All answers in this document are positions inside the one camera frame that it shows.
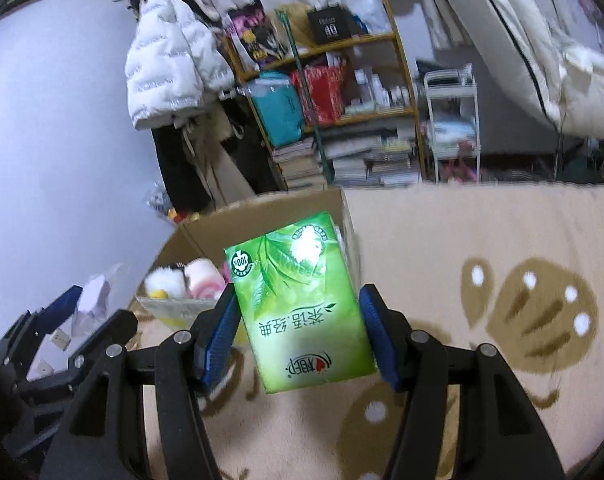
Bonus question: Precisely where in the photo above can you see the green tissue pack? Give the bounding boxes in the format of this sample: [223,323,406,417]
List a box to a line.
[224,210,379,395]

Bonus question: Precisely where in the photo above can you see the green pole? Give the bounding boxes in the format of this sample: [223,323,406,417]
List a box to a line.
[276,9,333,186]

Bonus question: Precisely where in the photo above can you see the teal bag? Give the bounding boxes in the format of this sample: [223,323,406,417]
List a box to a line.
[249,72,305,148]

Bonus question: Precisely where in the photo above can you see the white trolley cart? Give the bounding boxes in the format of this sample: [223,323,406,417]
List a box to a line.
[423,64,483,185]

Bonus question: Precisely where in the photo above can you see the plastic bag of toys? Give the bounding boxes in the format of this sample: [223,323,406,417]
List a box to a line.
[146,180,203,223]

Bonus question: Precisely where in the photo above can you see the white crumpled paper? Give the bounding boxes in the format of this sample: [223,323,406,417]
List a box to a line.
[76,265,127,336]

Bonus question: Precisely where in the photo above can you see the black box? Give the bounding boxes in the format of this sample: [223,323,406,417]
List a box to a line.
[308,6,353,45]

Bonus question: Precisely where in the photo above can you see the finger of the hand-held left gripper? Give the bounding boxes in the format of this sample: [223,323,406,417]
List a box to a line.
[0,285,85,361]
[19,309,139,394]

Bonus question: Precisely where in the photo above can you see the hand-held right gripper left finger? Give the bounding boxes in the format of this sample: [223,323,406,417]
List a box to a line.
[39,284,243,480]

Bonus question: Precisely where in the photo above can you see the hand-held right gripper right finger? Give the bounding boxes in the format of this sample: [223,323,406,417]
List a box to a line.
[358,284,568,480]

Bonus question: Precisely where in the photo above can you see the pink cloth items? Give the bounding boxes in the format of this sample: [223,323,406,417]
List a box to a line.
[439,157,480,183]

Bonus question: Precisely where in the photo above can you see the cream mattress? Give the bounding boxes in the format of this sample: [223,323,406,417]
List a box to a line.
[417,0,604,131]

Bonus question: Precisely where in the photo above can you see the brown cardboard box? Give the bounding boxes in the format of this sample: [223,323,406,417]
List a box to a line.
[136,186,363,348]

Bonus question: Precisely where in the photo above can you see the pile of books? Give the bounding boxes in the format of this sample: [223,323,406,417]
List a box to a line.
[272,132,423,191]

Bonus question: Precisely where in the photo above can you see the black bag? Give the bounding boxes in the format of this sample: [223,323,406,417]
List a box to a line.
[416,59,470,77]

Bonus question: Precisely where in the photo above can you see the tan furry plush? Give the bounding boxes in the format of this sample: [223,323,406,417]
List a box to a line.
[277,2,313,53]

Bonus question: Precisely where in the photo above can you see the group of white bottles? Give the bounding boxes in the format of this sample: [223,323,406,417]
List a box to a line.
[354,69,415,111]

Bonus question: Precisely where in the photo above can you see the light blue cloth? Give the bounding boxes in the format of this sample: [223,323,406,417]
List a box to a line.
[429,120,478,148]

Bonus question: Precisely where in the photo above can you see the white plush toy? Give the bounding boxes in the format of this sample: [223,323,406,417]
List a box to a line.
[144,265,189,301]

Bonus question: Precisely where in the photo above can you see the pink white plush roll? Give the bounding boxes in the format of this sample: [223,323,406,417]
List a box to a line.
[184,258,223,301]

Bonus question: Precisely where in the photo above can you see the red patterned bag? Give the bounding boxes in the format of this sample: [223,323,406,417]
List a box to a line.
[291,64,347,126]

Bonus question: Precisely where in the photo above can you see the colourful printed bag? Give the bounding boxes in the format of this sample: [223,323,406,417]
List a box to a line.
[224,0,290,68]

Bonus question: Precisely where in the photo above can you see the black hanging garment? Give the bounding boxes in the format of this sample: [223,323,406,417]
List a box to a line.
[152,125,217,216]

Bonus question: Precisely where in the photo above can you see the white puffer jacket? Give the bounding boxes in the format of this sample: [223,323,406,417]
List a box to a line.
[125,0,235,132]

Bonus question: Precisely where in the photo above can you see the beige hanging coat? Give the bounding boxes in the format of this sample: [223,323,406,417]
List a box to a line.
[179,107,260,211]

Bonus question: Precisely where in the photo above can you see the wooden shelf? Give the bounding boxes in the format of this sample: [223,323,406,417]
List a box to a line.
[222,0,427,193]

